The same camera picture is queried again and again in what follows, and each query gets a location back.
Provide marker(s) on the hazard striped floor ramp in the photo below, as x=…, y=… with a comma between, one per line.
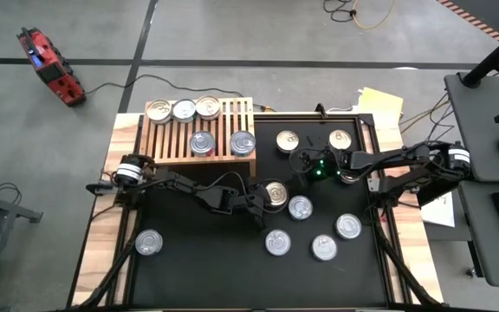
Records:
x=470, y=17

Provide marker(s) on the blue salmon can gold lid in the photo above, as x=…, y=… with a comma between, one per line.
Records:
x=159, y=111

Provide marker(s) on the green label tuna can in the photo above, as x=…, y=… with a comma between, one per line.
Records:
x=278, y=242

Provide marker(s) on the yellow paper folder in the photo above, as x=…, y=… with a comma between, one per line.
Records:
x=381, y=104

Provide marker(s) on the black pole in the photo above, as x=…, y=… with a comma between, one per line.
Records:
x=496, y=56

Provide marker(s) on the silver lid blue can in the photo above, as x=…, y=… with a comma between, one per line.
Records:
x=242, y=143
x=300, y=207

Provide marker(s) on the grey metal stand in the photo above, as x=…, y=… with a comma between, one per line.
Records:
x=15, y=212

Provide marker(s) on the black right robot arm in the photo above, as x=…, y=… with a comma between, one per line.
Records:
x=388, y=160

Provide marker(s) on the gold lid can marked eight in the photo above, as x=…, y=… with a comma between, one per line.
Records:
x=340, y=139

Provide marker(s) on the pale gold lid can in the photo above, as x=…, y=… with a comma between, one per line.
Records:
x=287, y=141

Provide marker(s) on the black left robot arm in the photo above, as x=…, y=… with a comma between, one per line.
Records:
x=189, y=186

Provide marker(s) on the black table edge clamp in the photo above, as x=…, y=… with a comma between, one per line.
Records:
x=320, y=110

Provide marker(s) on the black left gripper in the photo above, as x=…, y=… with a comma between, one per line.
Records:
x=245, y=199

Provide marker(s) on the wooden slatted shelf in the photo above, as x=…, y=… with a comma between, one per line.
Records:
x=171, y=143

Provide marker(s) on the white paper sheet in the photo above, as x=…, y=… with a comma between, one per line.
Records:
x=442, y=212

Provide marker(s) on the grey side desk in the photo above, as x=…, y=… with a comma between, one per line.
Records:
x=479, y=112

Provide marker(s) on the black table mat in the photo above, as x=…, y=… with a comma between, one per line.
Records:
x=215, y=277

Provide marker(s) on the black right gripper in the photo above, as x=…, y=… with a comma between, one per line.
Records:
x=325, y=167

